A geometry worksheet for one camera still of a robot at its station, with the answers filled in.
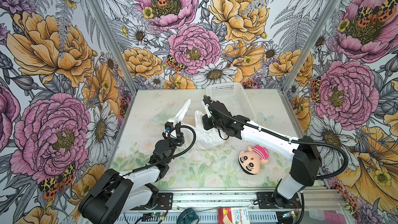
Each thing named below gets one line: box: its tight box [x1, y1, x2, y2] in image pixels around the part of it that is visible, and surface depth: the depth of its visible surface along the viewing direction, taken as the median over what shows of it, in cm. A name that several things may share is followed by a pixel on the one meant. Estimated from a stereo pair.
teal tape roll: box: [176, 207, 200, 224], surface depth 65 cm
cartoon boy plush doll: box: [238, 145, 270, 175], surface depth 82 cm
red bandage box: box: [217, 206, 251, 224], surface depth 69 cm
